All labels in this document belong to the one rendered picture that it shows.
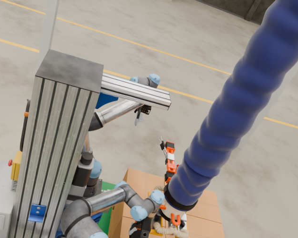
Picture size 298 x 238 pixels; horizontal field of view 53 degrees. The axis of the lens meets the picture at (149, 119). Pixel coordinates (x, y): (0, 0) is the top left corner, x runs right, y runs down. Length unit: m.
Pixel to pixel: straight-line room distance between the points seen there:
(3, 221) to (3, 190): 0.16
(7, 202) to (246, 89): 1.33
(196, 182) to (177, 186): 0.14
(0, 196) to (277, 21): 1.57
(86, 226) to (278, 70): 1.04
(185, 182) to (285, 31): 0.97
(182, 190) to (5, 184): 1.00
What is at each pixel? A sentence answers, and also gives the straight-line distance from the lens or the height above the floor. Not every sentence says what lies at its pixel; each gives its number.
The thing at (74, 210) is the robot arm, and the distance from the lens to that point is 1.25.
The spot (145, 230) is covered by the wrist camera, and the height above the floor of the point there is 1.33.
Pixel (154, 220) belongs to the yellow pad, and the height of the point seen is 1.08.
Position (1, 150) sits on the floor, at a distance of 3.74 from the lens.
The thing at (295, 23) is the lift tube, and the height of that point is 2.50.
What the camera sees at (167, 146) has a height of 1.20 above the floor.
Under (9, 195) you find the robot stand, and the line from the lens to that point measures 1.78.
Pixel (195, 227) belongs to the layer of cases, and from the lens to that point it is 2.95.
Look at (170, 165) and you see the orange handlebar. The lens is 2.31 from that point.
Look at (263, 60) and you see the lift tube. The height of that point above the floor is 2.31.
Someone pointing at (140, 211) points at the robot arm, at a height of 1.52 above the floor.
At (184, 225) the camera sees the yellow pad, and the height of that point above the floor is 1.09.
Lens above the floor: 2.64
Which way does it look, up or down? 33 degrees down
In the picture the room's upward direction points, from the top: 24 degrees clockwise
